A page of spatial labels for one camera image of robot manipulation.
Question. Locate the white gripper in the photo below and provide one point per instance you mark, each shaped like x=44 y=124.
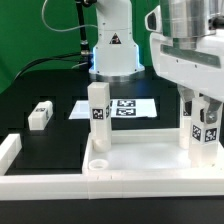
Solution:
x=201 y=70

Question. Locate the white desk tabletop tray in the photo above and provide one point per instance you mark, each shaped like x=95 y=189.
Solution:
x=147 y=151

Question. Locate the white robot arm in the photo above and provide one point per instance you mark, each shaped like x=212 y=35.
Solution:
x=186 y=43

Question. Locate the white U-shaped fence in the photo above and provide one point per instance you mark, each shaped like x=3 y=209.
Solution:
x=95 y=186

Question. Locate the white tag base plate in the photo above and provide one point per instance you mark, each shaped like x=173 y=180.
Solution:
x=120 y=108

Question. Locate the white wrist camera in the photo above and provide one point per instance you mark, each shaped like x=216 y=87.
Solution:
x=153 y=20

